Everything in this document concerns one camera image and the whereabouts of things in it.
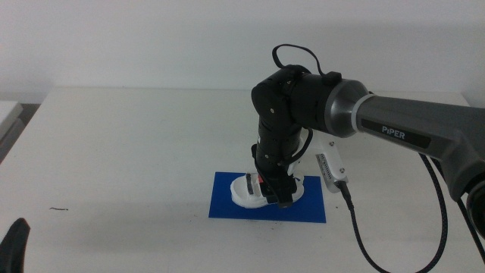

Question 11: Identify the white shoe with stripes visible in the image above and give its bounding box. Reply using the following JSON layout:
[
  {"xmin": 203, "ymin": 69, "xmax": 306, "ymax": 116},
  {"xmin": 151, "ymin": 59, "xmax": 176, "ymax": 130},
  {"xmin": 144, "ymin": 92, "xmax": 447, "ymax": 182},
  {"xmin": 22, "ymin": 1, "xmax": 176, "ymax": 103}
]
[{"xmin": 230, "ymin": 171, "xmax": 305, "ymax": 209}]

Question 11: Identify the blue rectangular mat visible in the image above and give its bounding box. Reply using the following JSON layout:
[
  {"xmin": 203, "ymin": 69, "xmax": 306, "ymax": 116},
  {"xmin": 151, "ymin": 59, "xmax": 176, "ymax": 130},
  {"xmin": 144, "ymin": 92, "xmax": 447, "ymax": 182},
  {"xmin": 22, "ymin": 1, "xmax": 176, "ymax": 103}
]
[{"xmin": 208, "ymin": 171, "xmax": 327, "ymax": 224}]

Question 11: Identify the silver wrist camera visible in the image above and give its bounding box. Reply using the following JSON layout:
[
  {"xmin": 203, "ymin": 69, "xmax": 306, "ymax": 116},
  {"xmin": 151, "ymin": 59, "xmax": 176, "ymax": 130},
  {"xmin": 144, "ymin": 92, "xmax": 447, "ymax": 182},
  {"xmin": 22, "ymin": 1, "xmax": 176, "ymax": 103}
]
[{"xmin": 314, "ymin": 152, "xmax": 349, "ymax": 195}]

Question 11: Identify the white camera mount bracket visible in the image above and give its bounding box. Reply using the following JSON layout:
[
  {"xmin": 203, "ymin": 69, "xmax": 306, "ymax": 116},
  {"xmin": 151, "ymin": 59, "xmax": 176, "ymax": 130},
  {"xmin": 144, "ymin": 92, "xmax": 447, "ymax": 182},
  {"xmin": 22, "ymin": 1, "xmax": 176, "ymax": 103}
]
[{"xmin": 299, "ymin": 130, "xmax": 345, "ymax": 176}]

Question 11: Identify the black braided camera cable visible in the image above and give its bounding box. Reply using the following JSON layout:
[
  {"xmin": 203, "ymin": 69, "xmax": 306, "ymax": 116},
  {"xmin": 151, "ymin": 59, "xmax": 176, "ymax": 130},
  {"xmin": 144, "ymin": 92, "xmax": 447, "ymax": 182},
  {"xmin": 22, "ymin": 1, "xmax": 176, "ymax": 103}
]
[{"xmin": 337, "ymin": 152, "xmax": 450, "ymax": 273}]

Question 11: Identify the thin black looped cable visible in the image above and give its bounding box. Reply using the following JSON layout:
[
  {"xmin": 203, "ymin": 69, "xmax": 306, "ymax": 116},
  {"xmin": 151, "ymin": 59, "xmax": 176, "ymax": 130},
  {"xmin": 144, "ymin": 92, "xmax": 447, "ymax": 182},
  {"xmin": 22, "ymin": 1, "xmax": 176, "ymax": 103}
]
[{"xmin": 271, "ymin": 43, "xmax": 343, "ymax": 86}]

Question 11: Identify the black arm base cable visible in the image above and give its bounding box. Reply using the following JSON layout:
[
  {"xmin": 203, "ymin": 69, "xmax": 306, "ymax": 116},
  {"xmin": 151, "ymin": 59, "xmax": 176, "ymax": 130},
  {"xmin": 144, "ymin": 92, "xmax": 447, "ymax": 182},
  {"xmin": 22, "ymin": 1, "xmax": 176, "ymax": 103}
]
[{"xmin": 430, "ymin": 158, "xmax": 485, "ymax": 265}]

